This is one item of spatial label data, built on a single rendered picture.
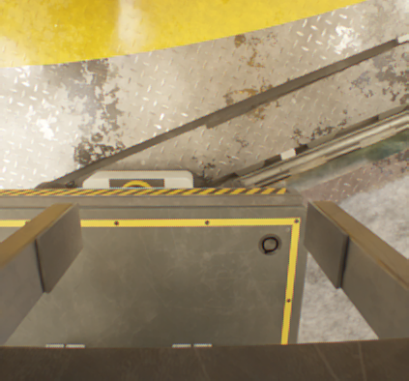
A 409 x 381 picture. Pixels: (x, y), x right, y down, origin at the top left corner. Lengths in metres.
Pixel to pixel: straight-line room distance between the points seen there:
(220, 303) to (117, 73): 0.61
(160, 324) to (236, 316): 0.15
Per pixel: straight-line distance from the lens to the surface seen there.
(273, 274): 0.59
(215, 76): 0.80
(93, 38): 0.85
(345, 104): 0.90
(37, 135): 0.92
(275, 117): 0.83
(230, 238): 0.54
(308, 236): 0.16
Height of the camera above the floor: 0.80
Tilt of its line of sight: 75 degrees down
